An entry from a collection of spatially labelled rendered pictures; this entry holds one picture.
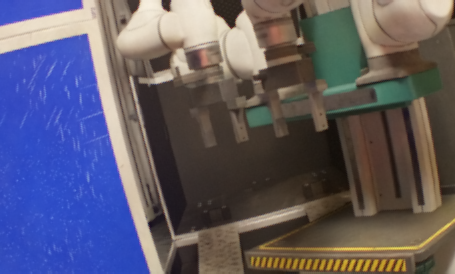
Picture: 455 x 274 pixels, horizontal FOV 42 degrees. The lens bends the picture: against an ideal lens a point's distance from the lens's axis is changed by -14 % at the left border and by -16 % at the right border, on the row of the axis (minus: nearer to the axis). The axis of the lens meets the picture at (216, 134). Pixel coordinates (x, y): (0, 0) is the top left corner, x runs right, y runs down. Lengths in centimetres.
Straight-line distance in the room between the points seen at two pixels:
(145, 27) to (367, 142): 72
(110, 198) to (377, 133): 103
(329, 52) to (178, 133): 236
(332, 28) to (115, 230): 99
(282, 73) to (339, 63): 45
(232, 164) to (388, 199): 228
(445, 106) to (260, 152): 242
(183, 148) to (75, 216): 312
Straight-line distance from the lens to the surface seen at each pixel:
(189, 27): 163
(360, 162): 193
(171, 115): 412
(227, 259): 283
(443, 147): 190
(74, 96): 106
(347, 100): 163
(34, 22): 104
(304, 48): 146
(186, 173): 414
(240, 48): 188
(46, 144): 102
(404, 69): 148
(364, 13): 152
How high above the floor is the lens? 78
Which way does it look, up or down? 3 degrees down
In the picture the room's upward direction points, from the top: 14 degrees counter-clockwise
